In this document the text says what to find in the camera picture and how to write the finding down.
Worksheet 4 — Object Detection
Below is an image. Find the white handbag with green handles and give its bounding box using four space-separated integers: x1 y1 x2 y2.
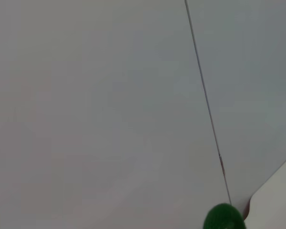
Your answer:
203 203 246 229

